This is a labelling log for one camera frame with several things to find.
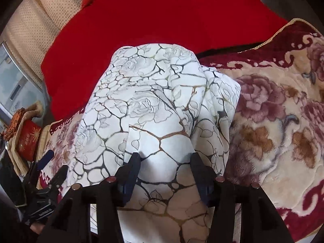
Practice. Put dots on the maroon beige floral blanket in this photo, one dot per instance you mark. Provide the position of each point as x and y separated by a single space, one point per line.
265 131

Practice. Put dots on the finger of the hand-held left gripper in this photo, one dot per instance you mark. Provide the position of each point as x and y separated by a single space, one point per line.
46 157
59 177

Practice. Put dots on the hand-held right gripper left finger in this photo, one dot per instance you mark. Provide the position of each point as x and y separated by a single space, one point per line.
130 179

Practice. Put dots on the red bedsheet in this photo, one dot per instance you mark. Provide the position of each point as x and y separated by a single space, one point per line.
151 17

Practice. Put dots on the red box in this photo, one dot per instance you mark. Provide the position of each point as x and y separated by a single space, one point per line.
27 139

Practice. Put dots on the orange patterned cloth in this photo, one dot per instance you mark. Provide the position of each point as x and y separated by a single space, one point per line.
15 124

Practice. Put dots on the white crackle-print garment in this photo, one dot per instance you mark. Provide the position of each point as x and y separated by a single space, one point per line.
151 106

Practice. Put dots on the beige dotted curtain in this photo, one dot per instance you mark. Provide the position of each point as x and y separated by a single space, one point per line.
38 30

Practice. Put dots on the beige fringed cloth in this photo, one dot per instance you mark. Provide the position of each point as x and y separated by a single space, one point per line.
40 108

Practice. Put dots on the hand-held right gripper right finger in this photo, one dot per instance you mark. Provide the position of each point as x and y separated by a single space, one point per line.
202 179

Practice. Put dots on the window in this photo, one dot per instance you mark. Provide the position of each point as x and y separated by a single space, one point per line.
15 86

